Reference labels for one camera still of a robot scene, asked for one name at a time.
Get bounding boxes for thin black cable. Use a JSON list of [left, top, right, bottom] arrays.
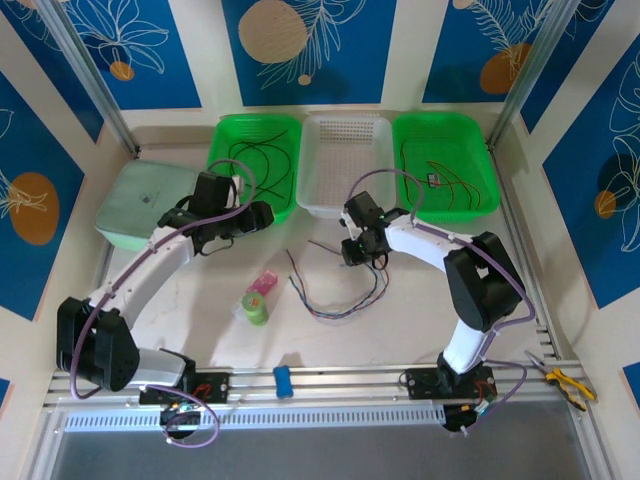
[[234, 142, 296, 201], [228, 130, 292, 157], [401, 139, 426, 214]]

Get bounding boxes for bundle of coloured wires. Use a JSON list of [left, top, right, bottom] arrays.
[[286, 248, 391, 320]]

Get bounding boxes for thin blue cable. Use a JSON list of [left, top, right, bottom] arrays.
[[287, 249, 391, 319]]

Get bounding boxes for green perforated plastic basket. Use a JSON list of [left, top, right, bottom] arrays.
[[204, 113, 305, 225]]

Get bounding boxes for pale green fabric pouch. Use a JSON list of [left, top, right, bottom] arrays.
[[94, 159, 199, 253]]

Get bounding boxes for white perforated plastic basket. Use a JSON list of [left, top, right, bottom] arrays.
[[295, 113, 395, 220]]

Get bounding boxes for small pink box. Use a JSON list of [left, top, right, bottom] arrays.
[[247, 271, 279, 295]]

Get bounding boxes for green tape roll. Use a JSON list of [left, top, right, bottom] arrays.
[[241, 292, 270, 329]]

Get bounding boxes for green basket with barcode sticker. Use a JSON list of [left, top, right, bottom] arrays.
[[391, 112, 502, 225]]

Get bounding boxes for small blue block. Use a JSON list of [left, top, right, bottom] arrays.
[[273, 366, 294, 400]]

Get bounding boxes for black electronics module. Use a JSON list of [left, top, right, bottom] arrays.
[[442, 399, 496, 436], [159, 402, 207, 442]]

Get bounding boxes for grey metal sheet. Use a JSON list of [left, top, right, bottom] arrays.
[[29, 427, 616, 480]]

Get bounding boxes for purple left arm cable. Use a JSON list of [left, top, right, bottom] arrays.
[[69, 158, 259, 446]]

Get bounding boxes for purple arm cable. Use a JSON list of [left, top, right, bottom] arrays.
[[348, 168, 536, 436], [69, 158, 259, 446]]

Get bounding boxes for thin dark red cable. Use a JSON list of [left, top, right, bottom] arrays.
[[308, 239, 347, 255]]

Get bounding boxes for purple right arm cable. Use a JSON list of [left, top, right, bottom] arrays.
[[348, 168, 536, 436]]

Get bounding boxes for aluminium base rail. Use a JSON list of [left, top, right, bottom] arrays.
[[43, 357, 597, 409]]

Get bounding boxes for aluminium frame post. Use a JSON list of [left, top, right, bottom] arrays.
[[37, 0, 139, 154], [488, 0, 574, 149]]

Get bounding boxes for slotted grey cable duct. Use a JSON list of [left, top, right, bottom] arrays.
[[62, 405, 447, 434]]

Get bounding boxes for yellow handled pliers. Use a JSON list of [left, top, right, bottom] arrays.
[[523, 349, 597, 414]]

